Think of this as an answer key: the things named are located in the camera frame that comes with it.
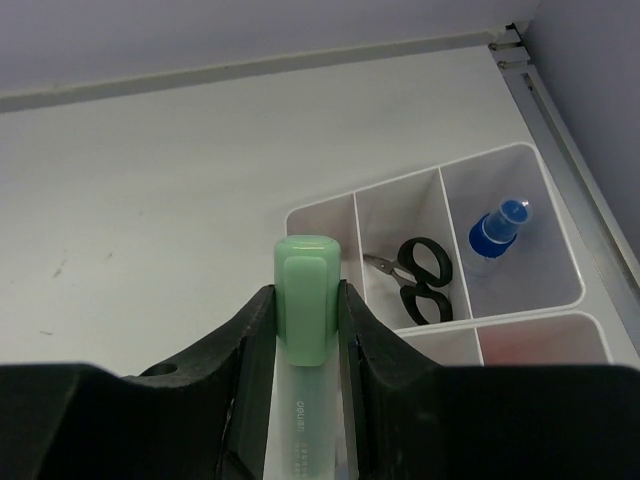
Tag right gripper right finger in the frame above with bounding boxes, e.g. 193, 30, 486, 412
338, 282, 639, 479

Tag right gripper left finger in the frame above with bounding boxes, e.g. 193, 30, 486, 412
1, 286, 276, 479

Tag green highlighter marker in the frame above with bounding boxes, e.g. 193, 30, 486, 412
274, 235, 341, 479

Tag black scissors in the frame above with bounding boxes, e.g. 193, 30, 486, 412
363, 237, 454, 325

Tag blue cap glue pen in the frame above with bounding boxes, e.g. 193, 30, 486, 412
460, 196, 532, 281

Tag pink correction tape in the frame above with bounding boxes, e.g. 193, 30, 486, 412
478, 323, 608, 365

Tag white compartment organizer box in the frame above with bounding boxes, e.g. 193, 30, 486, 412
286, 143, 612, 366

